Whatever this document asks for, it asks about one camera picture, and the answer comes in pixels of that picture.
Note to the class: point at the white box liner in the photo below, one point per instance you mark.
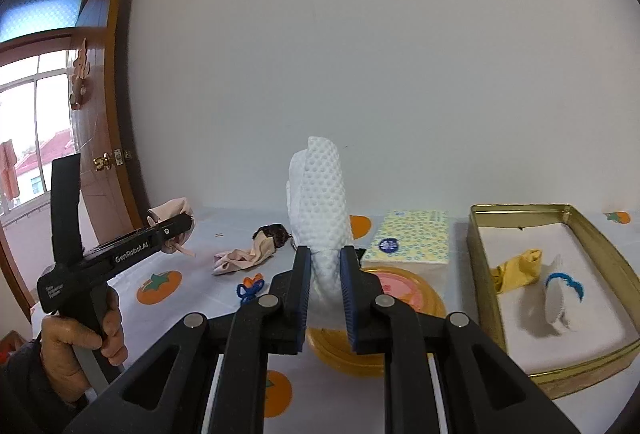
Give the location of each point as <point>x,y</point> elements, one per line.
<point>592,329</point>

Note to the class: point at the blue orange chenille flower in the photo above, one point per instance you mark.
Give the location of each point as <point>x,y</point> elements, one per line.
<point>249,289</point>

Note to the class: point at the white dotted cloth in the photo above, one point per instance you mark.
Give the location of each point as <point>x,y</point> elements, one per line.
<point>320,194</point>

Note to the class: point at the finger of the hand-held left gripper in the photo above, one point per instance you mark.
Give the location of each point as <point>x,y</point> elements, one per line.
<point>172,230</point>

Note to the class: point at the gold tin box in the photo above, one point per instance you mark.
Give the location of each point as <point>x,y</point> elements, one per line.
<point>487,294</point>

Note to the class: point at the wooden door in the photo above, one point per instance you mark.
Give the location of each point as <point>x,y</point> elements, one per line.
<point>100,64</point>

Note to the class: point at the yellow round plate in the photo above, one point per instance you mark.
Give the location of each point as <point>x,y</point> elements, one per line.
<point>332,350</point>

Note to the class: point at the yellow patterned tissue pack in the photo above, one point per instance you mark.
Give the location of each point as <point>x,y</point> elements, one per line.
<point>410,239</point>

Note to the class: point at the hanging orange garment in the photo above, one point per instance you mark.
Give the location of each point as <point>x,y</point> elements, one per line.
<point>7,169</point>

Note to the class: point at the window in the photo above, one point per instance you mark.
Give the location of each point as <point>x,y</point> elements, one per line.
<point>30,79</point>

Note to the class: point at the orange print tablecloth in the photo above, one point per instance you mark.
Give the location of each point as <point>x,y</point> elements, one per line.
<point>225,220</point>

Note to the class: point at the person's left forearm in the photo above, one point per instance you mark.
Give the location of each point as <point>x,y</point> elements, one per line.
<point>22,394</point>

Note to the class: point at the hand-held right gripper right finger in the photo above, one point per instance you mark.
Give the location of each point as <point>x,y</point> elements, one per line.
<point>350,301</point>

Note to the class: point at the pink sock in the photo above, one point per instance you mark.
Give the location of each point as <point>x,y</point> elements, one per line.
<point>172,206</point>

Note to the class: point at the door hanging ornament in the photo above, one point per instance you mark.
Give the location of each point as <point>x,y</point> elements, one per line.
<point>79,74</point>

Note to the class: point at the yellow cloth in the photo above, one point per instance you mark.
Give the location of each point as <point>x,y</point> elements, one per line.
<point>520,271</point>

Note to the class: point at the person's left hand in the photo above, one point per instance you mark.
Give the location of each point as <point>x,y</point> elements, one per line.
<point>65,339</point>

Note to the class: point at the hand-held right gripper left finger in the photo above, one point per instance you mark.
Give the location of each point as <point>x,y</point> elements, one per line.
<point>300,299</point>

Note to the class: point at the white cloth with blue trim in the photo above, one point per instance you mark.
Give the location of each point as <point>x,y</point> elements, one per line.
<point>557,306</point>

